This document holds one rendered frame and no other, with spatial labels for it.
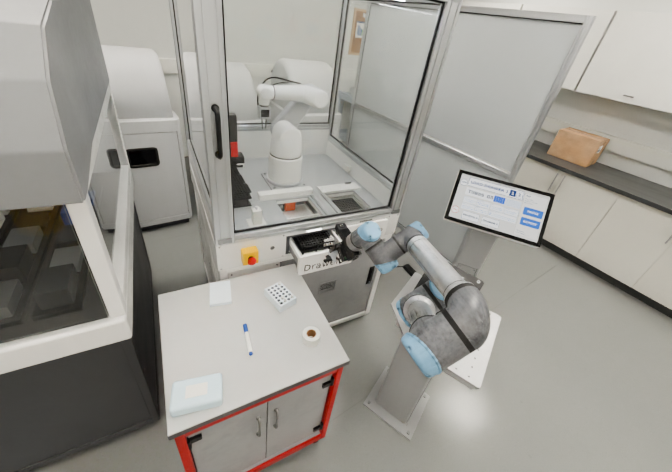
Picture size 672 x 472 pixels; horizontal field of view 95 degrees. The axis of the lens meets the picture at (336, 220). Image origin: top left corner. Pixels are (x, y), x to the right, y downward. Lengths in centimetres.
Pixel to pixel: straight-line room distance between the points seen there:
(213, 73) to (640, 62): 374
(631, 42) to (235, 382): 411
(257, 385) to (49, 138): 91
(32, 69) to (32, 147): 17
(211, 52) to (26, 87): 46
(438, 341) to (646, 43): 369
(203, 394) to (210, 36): 110
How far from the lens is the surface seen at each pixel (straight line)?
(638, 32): 419
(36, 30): 104
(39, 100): 96
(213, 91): 116
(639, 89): 413
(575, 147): 417
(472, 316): 84
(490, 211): 195
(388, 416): 208
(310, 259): 143
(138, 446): 207
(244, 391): 122
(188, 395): 119
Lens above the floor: 184
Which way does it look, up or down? 33 degrees down
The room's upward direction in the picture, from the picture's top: 9 degrees clockwise
